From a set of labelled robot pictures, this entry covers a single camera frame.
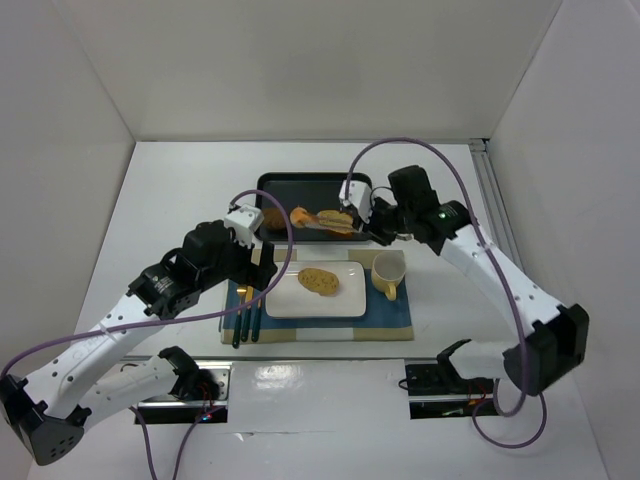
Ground blue beige placemat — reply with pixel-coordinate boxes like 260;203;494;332
218;248;416;346

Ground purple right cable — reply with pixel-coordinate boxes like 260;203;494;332
342;137;546;449

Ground brown bread roll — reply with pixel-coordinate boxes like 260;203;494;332
262;207;286;231

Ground orange bread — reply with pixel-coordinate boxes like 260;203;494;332
317;210;354;235

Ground white rectangular plate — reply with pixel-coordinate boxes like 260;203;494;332
265;261;366;319

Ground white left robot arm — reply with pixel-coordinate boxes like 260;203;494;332
1;211;277;466

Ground yellow mug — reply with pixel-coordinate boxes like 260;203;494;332
371;251;406;301

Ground black baking tray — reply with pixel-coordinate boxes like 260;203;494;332
255;172;367;244

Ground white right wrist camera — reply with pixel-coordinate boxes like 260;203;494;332
339;180;372;224

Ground green handled fork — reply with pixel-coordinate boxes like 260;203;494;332
231;285;247;349

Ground round bread bun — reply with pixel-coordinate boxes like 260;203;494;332
289;206;316;229

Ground metal tongs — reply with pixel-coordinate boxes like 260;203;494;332
302;210;361;237

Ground green handled knife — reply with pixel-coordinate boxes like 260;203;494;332
240;287;254;342

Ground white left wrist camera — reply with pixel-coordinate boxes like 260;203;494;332
223;204;264;249

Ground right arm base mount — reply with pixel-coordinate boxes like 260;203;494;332
398;362;498;420

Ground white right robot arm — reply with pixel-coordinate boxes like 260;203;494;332
339;165;589;396

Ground sliced bread piece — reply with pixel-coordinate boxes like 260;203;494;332
297;268;340;296

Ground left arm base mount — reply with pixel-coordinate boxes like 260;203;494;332
136;361;231;425

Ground green handled spoon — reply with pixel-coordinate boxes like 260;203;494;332
251;300;262;343

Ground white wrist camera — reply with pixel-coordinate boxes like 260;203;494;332
339;180;372;224
223;204;264;249

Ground aluminium rail frame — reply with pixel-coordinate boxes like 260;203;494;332
469;139;516;260

